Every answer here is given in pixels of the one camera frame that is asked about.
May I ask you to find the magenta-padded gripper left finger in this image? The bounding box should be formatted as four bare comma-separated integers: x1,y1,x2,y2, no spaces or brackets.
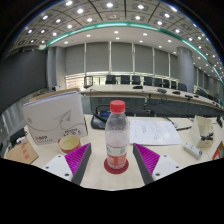
43,142,93,186

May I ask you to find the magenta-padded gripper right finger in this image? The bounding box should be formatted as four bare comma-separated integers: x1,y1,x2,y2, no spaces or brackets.
132,142,184,187

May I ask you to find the clear red-capped water bottle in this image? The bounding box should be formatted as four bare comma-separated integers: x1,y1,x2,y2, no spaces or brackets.
104,99,131,170

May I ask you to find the red and cream mug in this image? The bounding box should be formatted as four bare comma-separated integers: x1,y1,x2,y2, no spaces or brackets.
57,134,83,156

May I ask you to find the white printed paper sheet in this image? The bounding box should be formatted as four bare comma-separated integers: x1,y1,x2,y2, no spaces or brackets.
129,118,183,147

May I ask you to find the flat round red coaster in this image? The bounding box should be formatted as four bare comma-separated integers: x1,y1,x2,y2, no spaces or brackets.
103,157,130,175

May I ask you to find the black desk phone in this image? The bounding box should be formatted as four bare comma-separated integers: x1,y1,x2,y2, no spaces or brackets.
90,104,113,130

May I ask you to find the white power strip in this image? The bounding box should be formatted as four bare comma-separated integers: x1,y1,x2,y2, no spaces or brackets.
183,142,204,160

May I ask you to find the white copy paper carton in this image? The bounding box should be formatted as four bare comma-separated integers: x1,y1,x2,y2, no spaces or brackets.
21,88,89,146

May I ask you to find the brown paper envelope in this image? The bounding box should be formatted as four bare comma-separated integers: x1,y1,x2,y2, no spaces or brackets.
4,141,40,165

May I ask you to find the small open white box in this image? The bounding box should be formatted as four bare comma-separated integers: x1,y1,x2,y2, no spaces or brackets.
189,114,216,149

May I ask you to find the black power strip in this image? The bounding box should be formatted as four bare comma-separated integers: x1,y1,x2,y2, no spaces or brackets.
9,127,28,148

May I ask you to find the long curved conference desk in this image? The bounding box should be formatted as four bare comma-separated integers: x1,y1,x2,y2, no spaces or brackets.
79,84,224,118

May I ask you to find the red-edged open cardboard box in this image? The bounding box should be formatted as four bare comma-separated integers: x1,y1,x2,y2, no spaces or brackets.
211,140,224,161

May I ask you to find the row of black office chairs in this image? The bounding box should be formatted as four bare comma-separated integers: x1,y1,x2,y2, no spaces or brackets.
83,74,208,98

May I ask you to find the group of ceiling lights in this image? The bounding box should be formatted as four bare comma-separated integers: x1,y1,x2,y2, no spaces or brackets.
18,0,223,71

